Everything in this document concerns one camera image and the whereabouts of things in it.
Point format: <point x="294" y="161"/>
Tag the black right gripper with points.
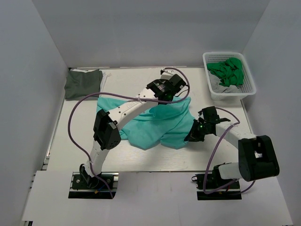
<point x="192" y="133"/>

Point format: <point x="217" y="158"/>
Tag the teal t-shirt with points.
<point x="165" y="124"/>

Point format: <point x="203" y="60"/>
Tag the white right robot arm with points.
<point x="256" y="154"/>

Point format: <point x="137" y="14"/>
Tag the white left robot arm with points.
<point x="108" y="123"/>

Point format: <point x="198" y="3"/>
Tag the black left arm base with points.
<point x="98" y="190"/>

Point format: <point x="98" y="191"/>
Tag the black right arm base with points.
<point x="227" y="192"/>

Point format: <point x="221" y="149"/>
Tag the crumpled grey t-shirt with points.
<point x="217" y="88"/>

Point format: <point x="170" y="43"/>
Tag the white plastic basket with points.
<point x="248" y="88"/>

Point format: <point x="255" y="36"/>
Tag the crumpled green t-shirt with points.
<point x="229" y="72"/>

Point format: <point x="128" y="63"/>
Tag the folded dark olive t-shirt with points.
<point x="81" y="84"/>

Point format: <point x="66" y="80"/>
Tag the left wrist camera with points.
<point x="174" y="79"/>

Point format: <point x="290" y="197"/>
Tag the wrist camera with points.
<point x="210" y="115"/>
<point x="174" y="79"/>

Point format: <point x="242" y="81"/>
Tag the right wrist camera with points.
<point x="210" y="115"/>

